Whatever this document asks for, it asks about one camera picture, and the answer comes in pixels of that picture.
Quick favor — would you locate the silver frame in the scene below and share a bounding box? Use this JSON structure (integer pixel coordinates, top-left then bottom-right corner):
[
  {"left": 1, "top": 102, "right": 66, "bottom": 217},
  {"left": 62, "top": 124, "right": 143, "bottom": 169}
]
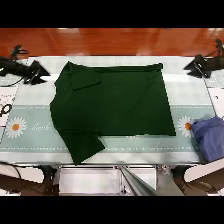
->
[{"left": 0, "top": 161, "right": 224, "bottom": 196}]

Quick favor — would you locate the dark green T-shirt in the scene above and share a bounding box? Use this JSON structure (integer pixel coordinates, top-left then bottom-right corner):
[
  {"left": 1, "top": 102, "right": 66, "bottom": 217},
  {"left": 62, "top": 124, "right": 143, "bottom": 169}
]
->
[{"left": 49, "top": 60, "right": 177, "bottom": 166}]

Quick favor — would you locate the blue garment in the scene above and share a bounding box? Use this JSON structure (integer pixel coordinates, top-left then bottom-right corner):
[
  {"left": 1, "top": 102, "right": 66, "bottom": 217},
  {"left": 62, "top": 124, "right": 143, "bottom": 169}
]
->
[{"left": 191, "top": 115, "right": 224, "bottom": 164}]

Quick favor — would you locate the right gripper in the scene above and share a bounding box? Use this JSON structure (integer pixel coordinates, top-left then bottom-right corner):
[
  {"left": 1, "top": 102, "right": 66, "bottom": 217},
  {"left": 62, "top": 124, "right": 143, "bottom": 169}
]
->
[{"left": 183, "top": 53, "right": 218, "bottom": 80}]

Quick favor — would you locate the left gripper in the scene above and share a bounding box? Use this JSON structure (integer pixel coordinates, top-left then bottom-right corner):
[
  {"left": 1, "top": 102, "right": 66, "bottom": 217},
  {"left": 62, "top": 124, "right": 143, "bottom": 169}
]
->
[{"left": 11, "top": 60, "right": 52, "bottom": 86}]

